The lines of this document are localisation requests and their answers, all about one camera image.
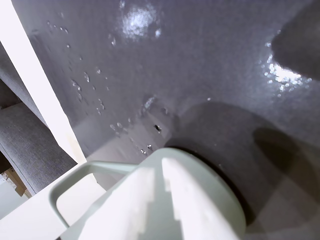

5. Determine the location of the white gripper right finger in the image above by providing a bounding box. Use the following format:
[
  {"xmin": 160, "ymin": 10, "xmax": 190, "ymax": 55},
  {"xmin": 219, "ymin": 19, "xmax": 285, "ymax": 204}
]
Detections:
[{"xmin": 161, "ymin": 157, "xmax": 241, "ymax": 240}]

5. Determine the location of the grey fabric furniture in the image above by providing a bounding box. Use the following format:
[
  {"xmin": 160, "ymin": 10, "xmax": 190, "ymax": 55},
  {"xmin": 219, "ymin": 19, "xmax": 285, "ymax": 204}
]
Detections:
[{"xmin": 0, "ymin": 41, "xmax": 79, "ymax": 199}]

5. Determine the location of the brown cardboard box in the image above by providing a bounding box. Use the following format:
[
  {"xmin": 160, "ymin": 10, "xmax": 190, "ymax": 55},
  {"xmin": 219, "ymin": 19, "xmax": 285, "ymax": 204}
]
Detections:
[{"xmin": 0, "ymin": 166, "xmax": 33, "ymax": 199}]

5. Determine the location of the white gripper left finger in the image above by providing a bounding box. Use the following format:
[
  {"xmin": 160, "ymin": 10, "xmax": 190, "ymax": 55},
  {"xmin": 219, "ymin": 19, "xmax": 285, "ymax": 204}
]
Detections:
[{"xmin": 74, "ymin": 165, "xmax": 181, "ymax": 240}]

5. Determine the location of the pale green mug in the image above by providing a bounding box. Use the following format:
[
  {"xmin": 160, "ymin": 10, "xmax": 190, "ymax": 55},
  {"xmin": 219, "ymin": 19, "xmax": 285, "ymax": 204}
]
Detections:
[{"xmin": 48, "ymin": 146, "xmax": 247, "ymax": 240}]

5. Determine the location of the black table mat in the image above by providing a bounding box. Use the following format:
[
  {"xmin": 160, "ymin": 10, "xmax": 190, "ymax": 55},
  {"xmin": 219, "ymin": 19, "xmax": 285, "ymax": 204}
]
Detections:
[{"xmin": 11, "ymin": 0, "xmax": 320, "ymax": 240}]

